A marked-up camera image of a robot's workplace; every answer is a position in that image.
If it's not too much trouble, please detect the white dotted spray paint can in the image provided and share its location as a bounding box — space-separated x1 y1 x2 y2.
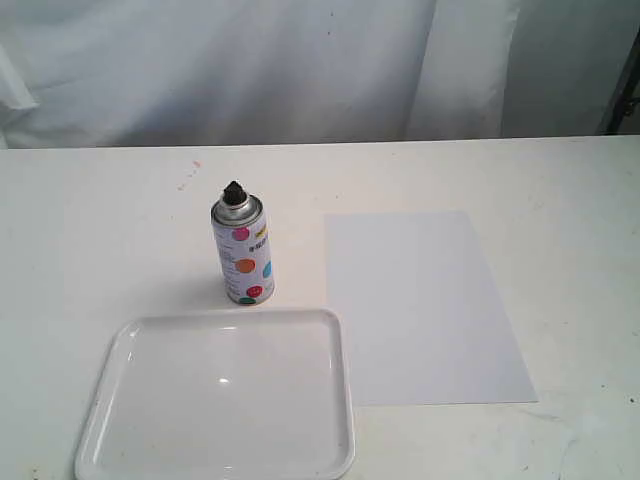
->
210 181 275 305

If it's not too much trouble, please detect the white paper sheet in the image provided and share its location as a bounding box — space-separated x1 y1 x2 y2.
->
325 212 537 406

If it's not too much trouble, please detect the white plastic tray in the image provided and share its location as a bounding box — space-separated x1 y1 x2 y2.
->
74 308 355 479

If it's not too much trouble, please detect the white backdrop curtain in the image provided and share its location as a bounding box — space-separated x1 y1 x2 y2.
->
1 1 639 149

